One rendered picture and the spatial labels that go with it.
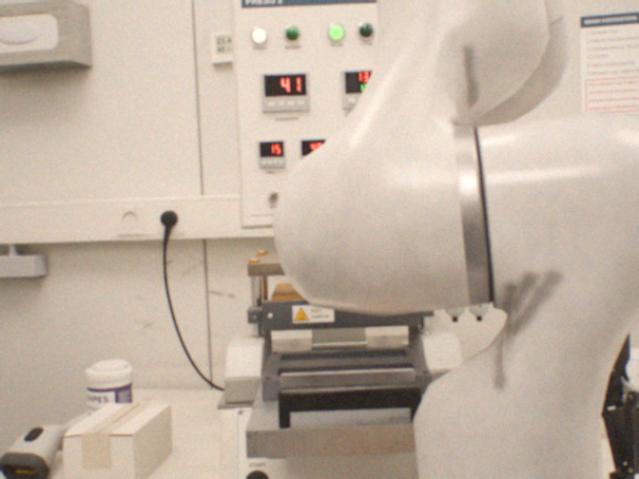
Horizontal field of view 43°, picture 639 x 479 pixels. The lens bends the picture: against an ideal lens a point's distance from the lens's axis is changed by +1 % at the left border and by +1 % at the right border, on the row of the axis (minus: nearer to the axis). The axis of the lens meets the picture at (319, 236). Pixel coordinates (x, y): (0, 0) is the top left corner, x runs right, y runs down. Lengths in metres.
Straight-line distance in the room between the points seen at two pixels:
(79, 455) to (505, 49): 1.06
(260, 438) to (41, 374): 1.37
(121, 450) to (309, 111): 0.64
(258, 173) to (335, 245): 0.96
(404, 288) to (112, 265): 1.62
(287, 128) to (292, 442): 0.69
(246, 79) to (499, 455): 1.05
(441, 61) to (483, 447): 0.22
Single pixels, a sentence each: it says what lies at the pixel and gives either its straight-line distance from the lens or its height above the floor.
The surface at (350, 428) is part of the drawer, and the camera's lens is 0.87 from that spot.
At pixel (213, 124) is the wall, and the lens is 1.95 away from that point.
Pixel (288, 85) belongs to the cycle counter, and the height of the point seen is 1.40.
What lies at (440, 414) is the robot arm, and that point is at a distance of 0.50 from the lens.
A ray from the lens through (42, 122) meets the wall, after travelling 2.13.
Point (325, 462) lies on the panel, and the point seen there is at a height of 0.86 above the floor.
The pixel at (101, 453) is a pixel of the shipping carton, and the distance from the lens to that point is 1.39.
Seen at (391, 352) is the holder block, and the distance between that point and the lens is 1.12.
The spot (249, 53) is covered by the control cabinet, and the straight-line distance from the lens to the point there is 1.44.
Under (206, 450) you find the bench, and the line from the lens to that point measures 1.54.
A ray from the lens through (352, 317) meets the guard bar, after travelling 1.20.
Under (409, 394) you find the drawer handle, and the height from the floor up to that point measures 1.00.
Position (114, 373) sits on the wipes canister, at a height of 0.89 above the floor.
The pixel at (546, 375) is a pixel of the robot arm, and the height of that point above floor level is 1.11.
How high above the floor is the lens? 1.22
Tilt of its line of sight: 3 degrees down
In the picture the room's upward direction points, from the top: 2 degrees counter-clockwise
